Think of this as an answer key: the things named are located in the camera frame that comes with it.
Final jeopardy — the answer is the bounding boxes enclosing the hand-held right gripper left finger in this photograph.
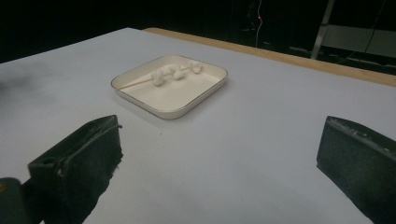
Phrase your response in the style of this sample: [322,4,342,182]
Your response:
[27,114,124,224]

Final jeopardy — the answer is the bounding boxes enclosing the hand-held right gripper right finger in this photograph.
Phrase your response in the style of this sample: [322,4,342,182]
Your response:
[316,116,396,224]

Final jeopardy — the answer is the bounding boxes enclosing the white marshmallow piece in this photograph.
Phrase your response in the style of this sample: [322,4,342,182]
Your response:
[163,63,180,75]
[172,68,187,81]
[189,60,204,75]
[150,69,165,87]

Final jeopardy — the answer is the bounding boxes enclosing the cream square tray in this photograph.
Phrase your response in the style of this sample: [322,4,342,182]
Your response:
[110,54,229,120]

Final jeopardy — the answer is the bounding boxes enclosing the grey metal stand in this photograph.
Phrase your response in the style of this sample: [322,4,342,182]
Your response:
[310,0,396,61]

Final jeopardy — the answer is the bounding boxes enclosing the thin black cable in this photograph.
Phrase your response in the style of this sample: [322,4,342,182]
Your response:
[362,0,388,55]

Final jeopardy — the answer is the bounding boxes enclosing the white hanging cable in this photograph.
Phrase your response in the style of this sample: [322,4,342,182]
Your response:
[254,0,264,49]

